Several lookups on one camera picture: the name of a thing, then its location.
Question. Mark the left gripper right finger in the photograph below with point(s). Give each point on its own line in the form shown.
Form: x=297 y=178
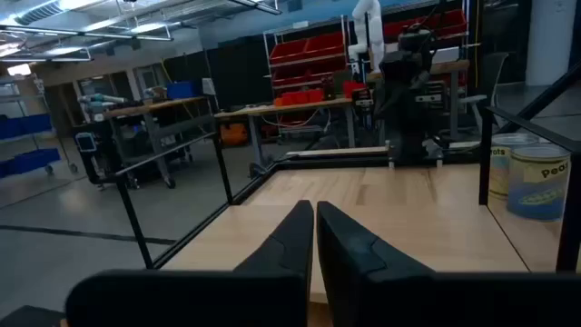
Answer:
x=354 y=272

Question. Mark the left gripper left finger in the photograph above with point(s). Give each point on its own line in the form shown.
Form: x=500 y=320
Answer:
x=286 y=254

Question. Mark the carrots labelled tin can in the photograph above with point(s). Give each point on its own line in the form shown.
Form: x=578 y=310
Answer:
x=499 y=172

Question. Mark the peas labelled tin can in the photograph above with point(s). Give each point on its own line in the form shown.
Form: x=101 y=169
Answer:
x=538 y=191

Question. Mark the pale teal robot arm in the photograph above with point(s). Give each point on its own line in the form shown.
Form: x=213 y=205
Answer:
x=102 y=97

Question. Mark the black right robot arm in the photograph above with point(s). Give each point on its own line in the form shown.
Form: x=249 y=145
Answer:
x=404 y=118

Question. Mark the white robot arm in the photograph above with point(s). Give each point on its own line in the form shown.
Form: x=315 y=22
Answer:
x=370 y=32

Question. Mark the metal shelf cart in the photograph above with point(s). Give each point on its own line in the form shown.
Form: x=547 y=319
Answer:
x=45 y=136

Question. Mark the orange bag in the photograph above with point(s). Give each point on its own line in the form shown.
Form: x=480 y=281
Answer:
x=233 y=134

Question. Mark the wooden workbench with grey legs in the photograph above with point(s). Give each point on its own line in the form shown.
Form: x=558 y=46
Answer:
x=281 y=109

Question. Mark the red storage bin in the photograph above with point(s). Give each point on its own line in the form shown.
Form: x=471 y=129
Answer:
x=324 y=44
x=290 y=76
x=288 y=51
x=447 y=22

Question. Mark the small white box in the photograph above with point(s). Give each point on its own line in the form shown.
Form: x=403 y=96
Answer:
x=208 y=86

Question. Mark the blue plastic tub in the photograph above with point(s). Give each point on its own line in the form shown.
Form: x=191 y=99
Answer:
x=181 y=90

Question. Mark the grey metal shelving rack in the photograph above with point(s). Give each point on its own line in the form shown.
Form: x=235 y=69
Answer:
x=313 y=59

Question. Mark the small white screen device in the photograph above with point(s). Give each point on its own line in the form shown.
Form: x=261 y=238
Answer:
x=86 y=142

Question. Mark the grey office chair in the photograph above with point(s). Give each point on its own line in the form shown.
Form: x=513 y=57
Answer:
x=492 y=72

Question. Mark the blue storage bin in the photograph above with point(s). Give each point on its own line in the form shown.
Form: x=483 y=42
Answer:
x=29 y=162
x=25 y=125

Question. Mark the white round pillar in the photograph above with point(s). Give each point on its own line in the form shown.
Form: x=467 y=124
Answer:
x=550 y=41

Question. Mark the black aluminium rig frame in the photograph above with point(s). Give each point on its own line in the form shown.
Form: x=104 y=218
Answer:
x=336 y=162

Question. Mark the wooden workbench with dark frame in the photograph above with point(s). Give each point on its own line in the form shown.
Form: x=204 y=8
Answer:
x=150 y=107

